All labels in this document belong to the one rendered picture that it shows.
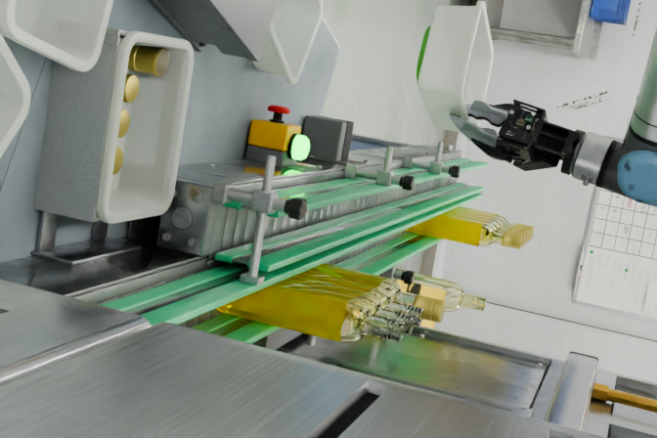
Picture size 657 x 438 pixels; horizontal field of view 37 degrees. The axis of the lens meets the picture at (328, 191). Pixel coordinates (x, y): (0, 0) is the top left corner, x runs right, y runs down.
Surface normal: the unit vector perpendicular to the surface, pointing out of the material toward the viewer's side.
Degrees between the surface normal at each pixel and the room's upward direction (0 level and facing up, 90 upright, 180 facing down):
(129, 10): 0
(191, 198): 90
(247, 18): 1
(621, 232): 90
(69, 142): 90
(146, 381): 90
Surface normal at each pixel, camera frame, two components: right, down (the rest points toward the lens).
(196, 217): -0.31, 0.07
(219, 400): 0.17, -0.98
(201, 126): 0.94, 0.19
